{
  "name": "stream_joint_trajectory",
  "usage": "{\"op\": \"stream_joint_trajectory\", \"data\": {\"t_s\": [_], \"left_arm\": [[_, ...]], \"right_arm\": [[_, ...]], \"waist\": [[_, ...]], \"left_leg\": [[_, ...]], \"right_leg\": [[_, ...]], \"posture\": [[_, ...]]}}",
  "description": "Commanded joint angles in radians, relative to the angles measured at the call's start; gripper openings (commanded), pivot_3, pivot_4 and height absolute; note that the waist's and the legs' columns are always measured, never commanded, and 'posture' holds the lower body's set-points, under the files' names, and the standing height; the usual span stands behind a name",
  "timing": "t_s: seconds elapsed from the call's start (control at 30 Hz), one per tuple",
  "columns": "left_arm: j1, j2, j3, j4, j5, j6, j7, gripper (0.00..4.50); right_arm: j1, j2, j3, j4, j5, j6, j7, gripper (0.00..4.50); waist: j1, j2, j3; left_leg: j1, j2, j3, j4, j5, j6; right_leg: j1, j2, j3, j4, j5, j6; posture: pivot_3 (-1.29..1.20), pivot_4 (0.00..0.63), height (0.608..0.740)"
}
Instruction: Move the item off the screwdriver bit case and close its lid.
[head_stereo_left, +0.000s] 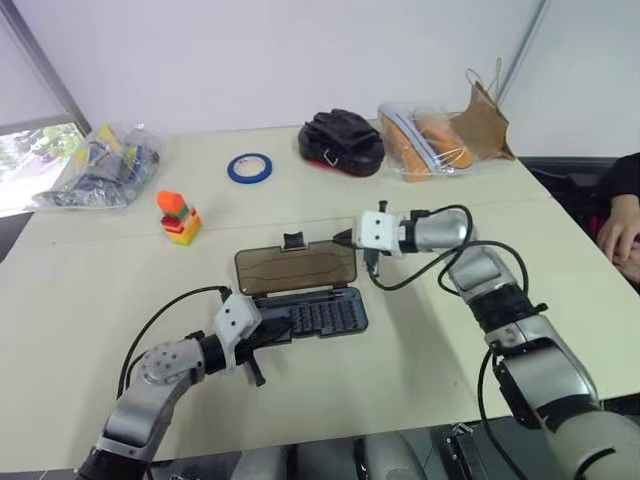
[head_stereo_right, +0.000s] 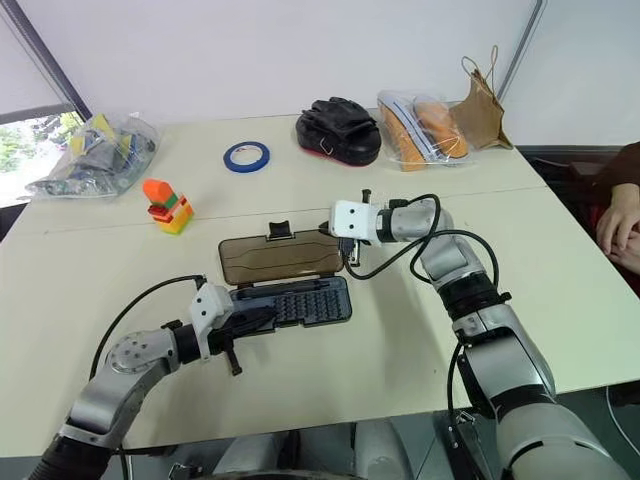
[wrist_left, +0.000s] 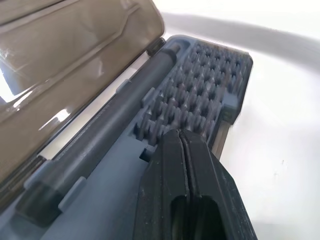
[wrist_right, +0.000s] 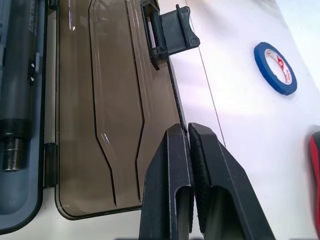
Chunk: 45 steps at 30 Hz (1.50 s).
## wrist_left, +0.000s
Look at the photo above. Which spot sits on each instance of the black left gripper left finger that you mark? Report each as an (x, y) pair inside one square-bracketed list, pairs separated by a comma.
[(162, 175)]

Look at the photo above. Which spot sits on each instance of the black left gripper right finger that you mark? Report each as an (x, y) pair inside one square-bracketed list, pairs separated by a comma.
[(212, 180)]

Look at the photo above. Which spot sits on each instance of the grey screwdriver bit case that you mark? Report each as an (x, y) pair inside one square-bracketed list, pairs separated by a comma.
[(105, 82)]

